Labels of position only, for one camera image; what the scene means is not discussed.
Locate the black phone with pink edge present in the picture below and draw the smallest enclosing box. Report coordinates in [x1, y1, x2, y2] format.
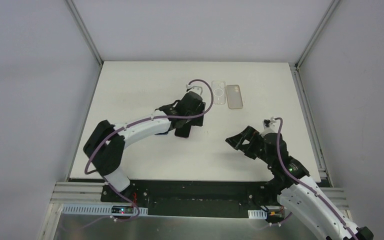
[174, 124, 192, 139]

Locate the clear transparent phone case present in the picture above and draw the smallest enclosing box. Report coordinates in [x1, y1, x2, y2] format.
[211, 80, 226, 105]

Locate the beige pink phone case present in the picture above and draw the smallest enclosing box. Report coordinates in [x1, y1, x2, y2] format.
[226, 84, 243, 110]

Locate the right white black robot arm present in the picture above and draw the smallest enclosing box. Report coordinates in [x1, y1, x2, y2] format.
[225, 126, 374, 240]

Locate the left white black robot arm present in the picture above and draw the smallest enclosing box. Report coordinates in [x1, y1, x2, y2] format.
[82, 91, 206, 203]

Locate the right circuit board orange connector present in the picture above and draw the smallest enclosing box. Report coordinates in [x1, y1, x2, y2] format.
[266, 209, 285, 223]

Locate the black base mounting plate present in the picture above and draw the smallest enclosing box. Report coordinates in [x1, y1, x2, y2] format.
[100, 180, 288, 219]

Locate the left green circuit board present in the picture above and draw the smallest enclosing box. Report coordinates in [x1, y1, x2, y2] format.
[111, 205, 135, 216]

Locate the shiny metal front panel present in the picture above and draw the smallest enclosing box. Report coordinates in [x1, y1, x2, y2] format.
[54, 214, 316, 240]

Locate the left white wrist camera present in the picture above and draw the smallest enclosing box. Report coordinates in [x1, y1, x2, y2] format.
[186, 84, 203, 96]

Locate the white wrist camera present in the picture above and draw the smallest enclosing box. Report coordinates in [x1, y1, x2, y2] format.
[260, 117, 276, 136]
[186, 84, 203, 96]

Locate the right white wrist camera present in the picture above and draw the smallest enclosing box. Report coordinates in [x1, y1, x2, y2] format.
[260, 117, 276, 136]

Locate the right white slotted cable duct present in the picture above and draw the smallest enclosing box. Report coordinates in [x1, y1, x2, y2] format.
[247, 209, 268, 220]

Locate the white slotted cable duct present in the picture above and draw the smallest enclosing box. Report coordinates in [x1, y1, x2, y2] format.
[247, 209, 268, 220]
[61, 204, 149, 217]

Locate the right aluminium frame rail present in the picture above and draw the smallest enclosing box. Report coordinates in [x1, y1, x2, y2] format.
[288, 0, 359, 240]

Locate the aluminium frame rail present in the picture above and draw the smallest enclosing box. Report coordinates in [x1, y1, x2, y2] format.
[37, 0, 104, 240]
[288, 0, 359, 240]

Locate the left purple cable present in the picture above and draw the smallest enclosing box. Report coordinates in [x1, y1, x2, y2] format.
[84, 78, 215, 223]

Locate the left aluminium frame rail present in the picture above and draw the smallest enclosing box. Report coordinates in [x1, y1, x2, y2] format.
[37, 0, 104, 240]

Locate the left white slotted cable duct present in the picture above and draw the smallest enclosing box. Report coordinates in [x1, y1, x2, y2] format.
[61, 204, 149, 217]

